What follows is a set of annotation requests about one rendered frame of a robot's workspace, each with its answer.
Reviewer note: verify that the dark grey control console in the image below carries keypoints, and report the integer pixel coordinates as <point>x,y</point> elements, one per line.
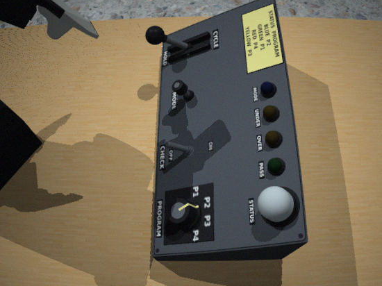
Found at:
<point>227,161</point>

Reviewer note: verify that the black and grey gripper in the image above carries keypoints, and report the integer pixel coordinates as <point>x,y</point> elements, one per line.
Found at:
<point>61,18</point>

